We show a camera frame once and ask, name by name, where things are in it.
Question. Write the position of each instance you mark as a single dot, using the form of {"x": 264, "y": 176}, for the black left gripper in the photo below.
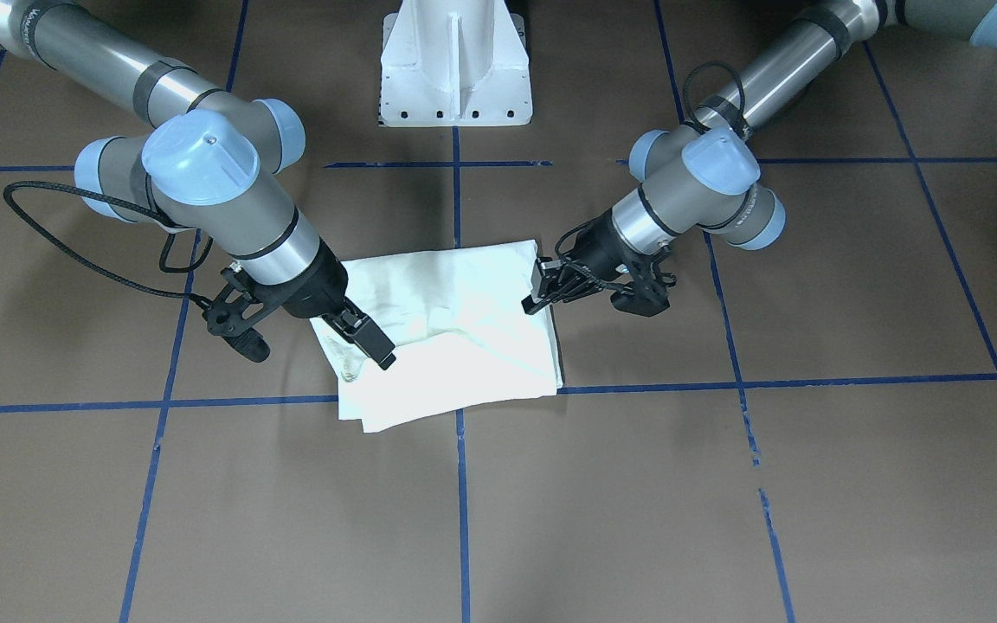
{"x": 605, "y": 247}

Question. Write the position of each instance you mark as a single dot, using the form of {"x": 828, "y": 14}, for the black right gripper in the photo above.
{"x": 314, "y": 288}

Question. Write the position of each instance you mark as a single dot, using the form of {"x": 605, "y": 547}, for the cream long-sleeve t-shirt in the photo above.
{"x": 461, "y": 335}

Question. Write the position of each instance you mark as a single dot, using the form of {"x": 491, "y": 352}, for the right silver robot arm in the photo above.
{"x": 209, "y": 163}

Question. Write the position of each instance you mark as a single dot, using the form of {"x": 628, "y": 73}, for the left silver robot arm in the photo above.
{"x": 703, "y": 174}

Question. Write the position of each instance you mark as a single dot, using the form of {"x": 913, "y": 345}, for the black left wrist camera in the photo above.
{"x": 647, "y": 294}

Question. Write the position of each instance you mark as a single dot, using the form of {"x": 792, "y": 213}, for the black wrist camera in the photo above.
{"x": 224, "y": 316}
{"x": 647, "y": 294}

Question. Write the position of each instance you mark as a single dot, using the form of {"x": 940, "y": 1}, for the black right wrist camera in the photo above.
{"x": 224, "y": 316}

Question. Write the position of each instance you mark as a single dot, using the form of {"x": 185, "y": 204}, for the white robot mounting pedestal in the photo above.
{"x": 455, "y": 63}

